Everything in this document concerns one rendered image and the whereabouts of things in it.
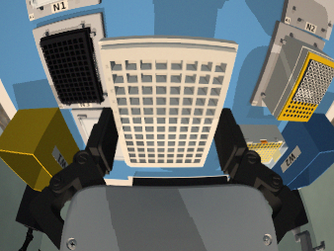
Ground yellow box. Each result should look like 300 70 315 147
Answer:
0 108 80 191

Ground dark blue open-top bin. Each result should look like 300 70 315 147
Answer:
271 113 334 190

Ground blue flat mat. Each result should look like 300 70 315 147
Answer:
0 0 288 180

